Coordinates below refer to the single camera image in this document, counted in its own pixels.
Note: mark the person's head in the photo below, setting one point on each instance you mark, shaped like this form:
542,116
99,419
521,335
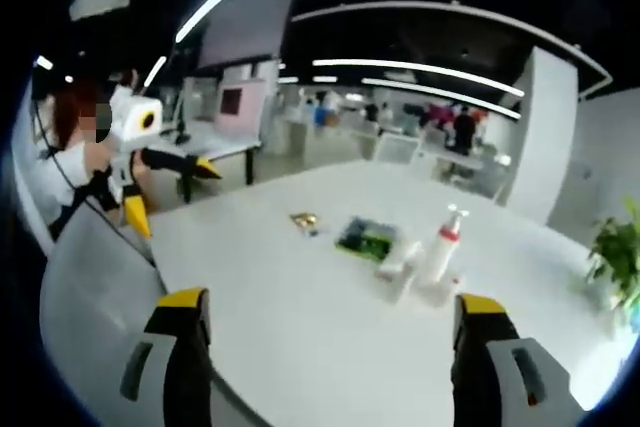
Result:
65,112

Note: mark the pink panel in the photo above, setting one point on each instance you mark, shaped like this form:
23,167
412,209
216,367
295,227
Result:
247,107

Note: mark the small ceiling light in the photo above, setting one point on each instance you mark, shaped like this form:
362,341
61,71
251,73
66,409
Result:
44,62

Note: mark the white background desk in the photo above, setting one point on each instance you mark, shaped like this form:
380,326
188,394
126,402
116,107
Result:
215,139

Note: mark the short ceiling light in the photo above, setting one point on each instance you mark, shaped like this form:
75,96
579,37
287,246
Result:
155,72

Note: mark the dark hanging screen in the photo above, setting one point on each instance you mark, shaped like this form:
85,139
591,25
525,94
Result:
245,22

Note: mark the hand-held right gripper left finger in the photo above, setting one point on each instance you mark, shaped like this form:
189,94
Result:
185,347

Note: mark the red-banded white skincare bottle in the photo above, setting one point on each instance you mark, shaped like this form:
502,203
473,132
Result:
440,259

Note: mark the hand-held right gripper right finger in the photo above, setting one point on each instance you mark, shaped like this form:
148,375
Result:
480,347

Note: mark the green black skincare sachet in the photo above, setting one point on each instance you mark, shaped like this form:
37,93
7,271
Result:
367,239

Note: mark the gold foil skincare sachet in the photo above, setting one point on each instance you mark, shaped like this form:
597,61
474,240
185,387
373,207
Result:
303,219

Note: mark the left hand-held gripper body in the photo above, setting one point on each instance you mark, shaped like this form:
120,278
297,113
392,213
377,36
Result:
132,119

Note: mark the green potted plant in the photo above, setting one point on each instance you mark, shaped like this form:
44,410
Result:
617,252

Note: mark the person's black clothing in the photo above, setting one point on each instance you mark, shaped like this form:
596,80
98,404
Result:
95,187

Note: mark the white skincare tube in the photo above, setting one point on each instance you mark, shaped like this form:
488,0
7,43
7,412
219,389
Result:
397,262

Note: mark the white ceiling rail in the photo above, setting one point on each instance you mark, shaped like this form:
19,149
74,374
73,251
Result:
450,8

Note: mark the grey chair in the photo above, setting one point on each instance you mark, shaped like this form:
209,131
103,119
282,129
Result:
95,287

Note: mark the person's left hand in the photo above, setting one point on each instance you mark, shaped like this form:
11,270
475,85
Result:
102,158

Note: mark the clear blue skincare sachet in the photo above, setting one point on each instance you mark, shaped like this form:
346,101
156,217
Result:
314,233

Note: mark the ceiling light strip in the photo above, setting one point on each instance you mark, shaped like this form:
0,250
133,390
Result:
440,92
415,67

